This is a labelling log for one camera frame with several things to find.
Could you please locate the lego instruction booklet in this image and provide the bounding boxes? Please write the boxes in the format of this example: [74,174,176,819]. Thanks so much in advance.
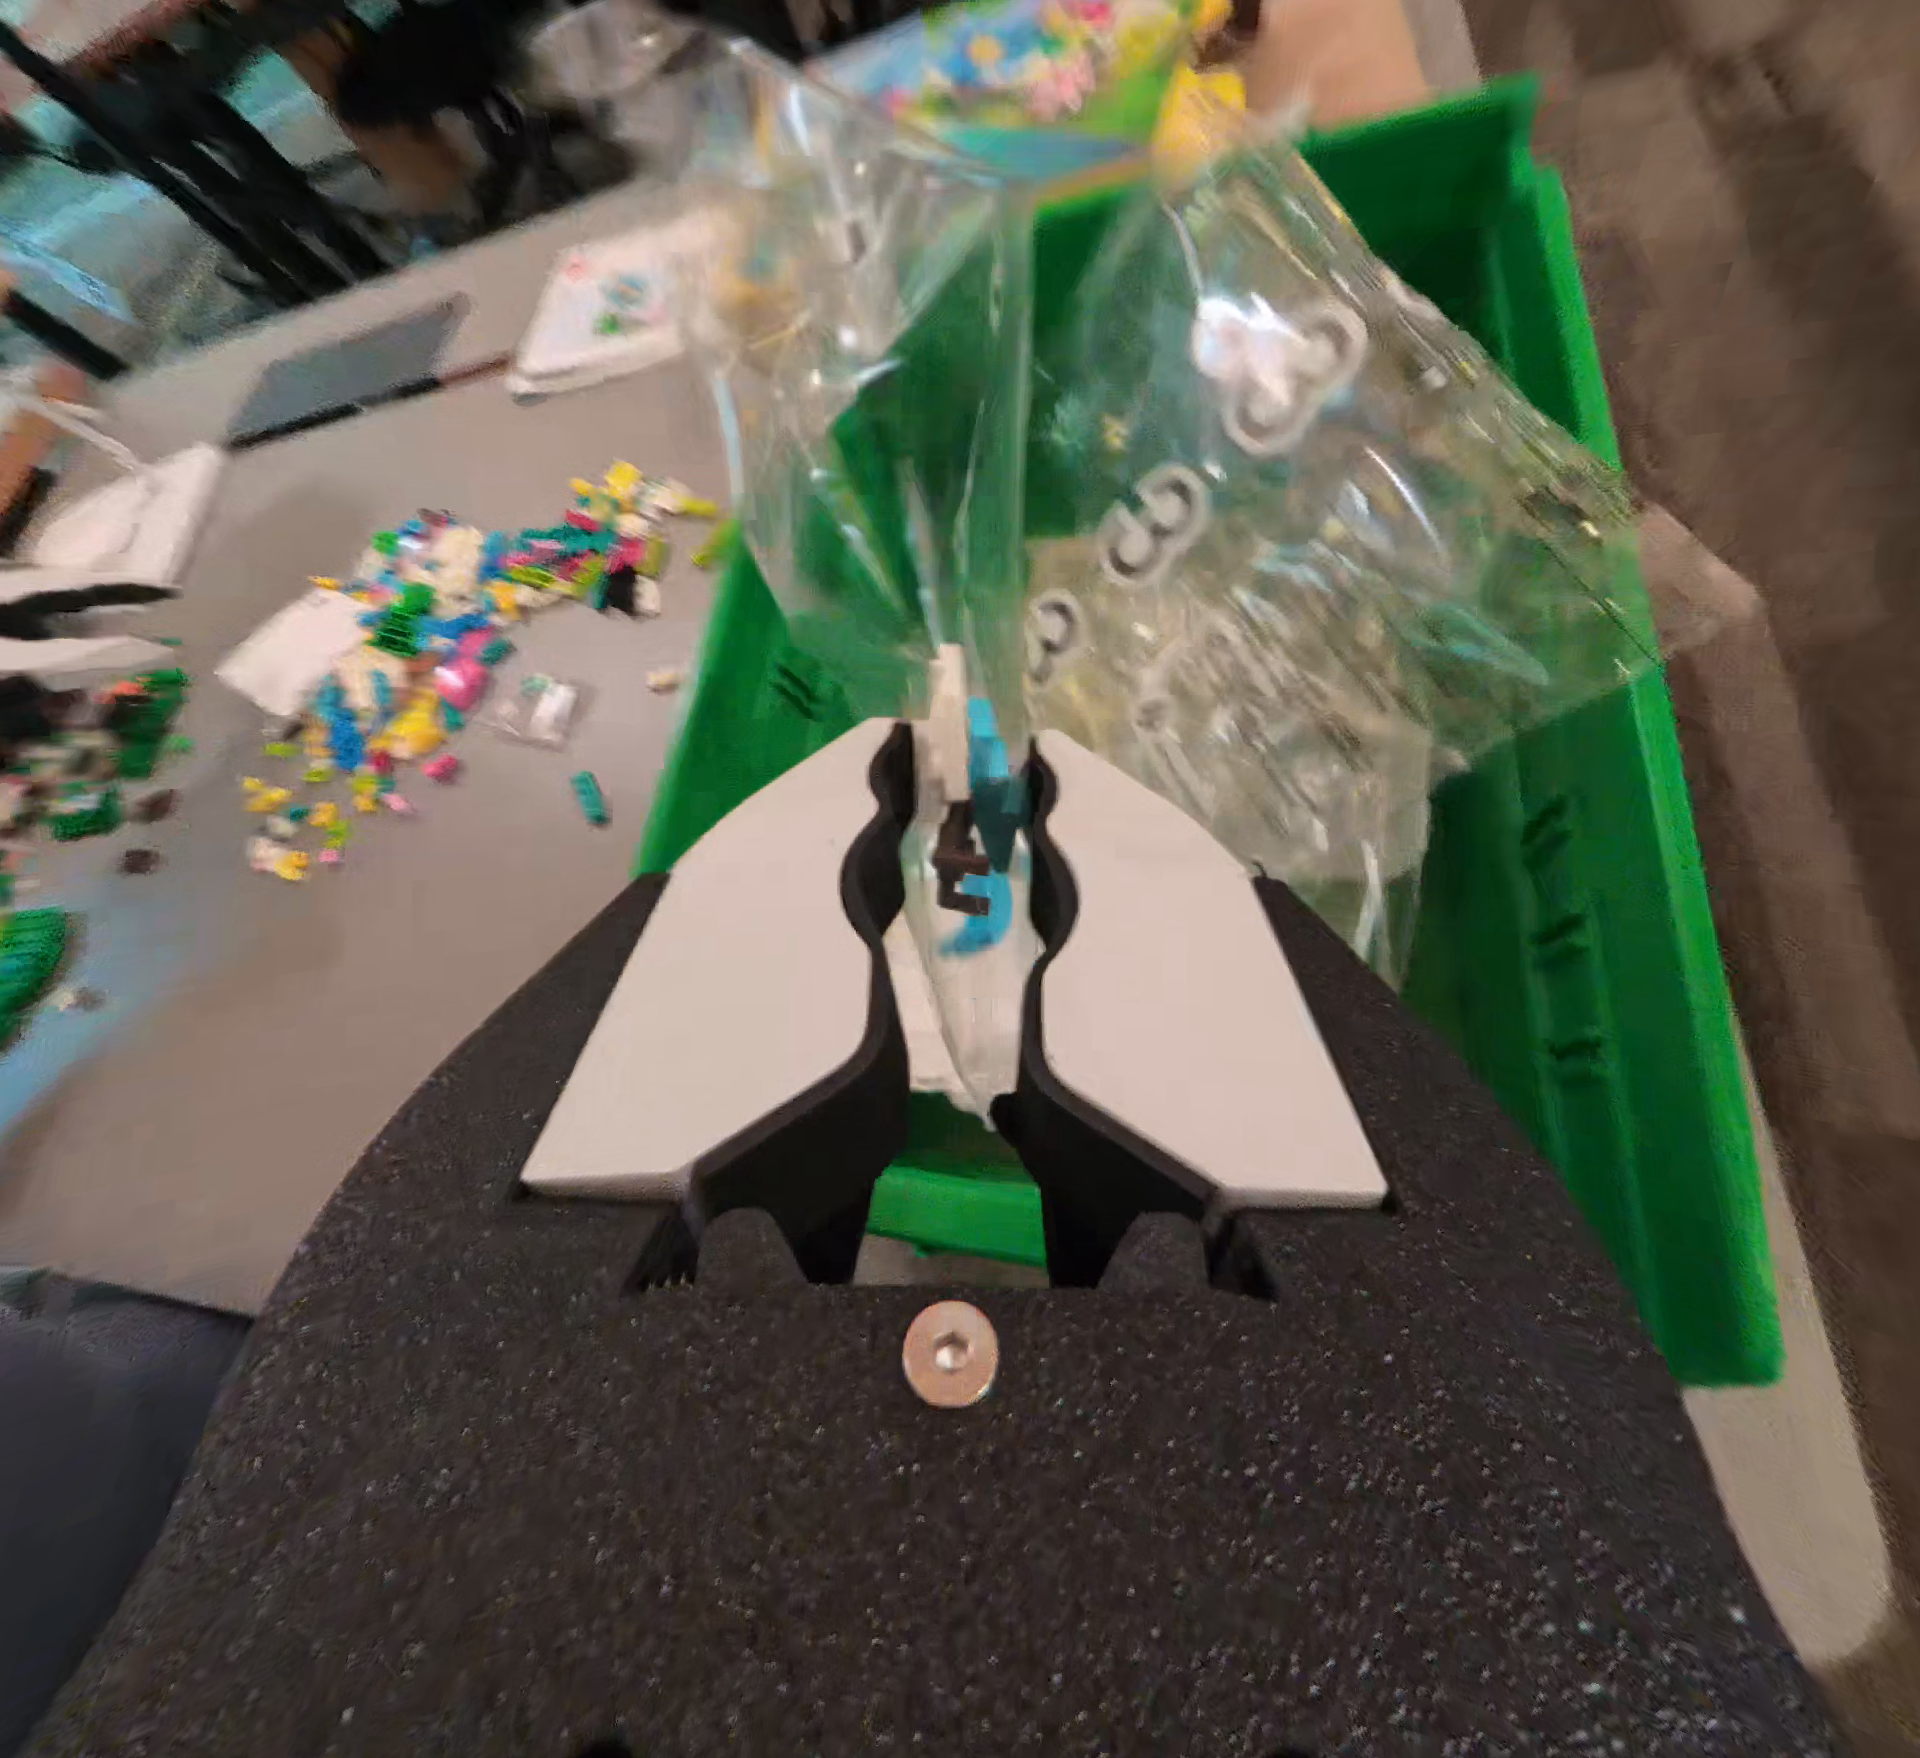
[501,209,740,403]

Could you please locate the cluster of green lego parts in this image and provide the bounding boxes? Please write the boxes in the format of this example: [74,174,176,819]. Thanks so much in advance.
[0,669,192,877]

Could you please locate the clear plastic bag of lego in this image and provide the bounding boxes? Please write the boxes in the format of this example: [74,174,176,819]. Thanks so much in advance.
[700,27,1763,1045]

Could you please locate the small clear empty bag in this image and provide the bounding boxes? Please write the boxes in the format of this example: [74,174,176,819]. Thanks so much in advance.
[477,669,590,751]

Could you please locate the yellow lego box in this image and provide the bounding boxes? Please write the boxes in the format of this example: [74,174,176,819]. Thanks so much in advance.
[804,0,1265,176]

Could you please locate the small colourful lego pieces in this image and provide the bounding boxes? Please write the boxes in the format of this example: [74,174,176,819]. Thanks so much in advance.
[233,460,744,887]

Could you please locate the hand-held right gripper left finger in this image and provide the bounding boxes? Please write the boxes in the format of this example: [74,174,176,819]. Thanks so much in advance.
[520,717,911,1274]

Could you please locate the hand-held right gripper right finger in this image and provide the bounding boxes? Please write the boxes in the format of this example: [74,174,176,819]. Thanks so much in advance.
[1006,732,1388,1285]

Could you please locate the white book stand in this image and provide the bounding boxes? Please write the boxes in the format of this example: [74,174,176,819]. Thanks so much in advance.
[0,377,230,596]

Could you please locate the black flat desk panel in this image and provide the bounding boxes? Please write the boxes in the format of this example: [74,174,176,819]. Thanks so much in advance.
[222,291,476,452]

